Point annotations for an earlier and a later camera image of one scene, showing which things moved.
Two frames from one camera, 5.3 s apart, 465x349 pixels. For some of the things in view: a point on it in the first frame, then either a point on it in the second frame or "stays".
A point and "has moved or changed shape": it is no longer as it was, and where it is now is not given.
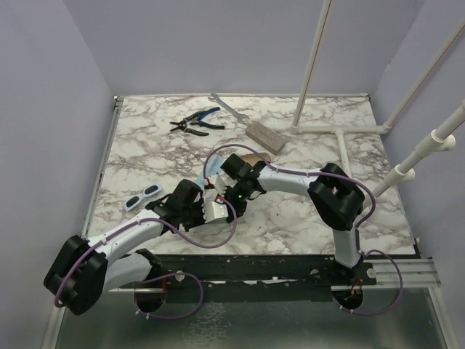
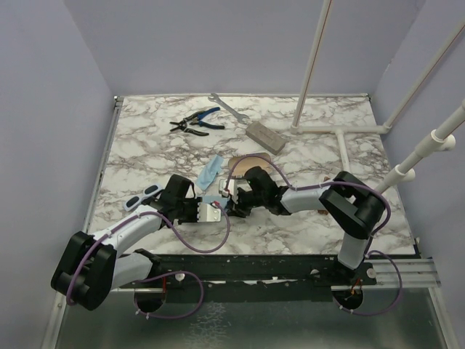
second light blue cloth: [213, 165] stays
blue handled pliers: [197, 121] stays
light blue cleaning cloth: [200, 180] has moved or changed shape
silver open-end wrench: [240, 117] stays
